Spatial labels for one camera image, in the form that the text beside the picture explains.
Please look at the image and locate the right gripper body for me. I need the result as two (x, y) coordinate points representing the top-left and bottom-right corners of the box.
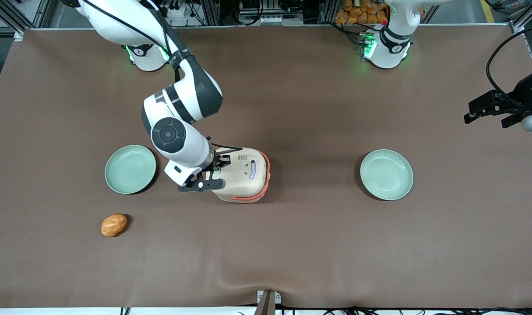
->
(164, 149), (219, 187)

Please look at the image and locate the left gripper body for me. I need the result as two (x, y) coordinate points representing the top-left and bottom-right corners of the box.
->
(510, 66), (532, 115)

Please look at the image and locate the cream rice cooker orange handle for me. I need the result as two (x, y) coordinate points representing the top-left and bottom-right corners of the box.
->
(211, 147), (271, 203)

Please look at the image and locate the pale green round plate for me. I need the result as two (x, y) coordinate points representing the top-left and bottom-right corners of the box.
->
(104, 144), (157, 195)
(359, 149), (414, 201)

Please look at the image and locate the orange-brown bread roll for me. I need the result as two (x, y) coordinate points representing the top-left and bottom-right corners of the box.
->
(101, 213), (128, 238)

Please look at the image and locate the brown table mat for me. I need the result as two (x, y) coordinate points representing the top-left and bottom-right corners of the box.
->
(0, 24), (532, 309)

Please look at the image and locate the bag of orange bread rolls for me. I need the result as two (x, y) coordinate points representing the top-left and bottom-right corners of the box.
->
(334, 0), (390, 25)

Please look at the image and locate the white power strip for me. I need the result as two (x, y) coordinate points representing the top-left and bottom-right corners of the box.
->
(163, 0), (195, 19)

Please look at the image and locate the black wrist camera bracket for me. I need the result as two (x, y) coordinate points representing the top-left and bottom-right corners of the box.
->
(177, 171), (226, 193)

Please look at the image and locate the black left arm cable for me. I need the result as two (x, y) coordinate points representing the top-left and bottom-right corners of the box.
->
(486, 24), (532, 111)

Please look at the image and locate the aluminium frame post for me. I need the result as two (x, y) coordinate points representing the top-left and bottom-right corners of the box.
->
(509, 0), (532, 34)
(0, 0), (52, 41)

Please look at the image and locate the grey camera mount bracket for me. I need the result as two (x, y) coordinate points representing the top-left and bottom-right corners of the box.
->
(254, 290), (282, 315)

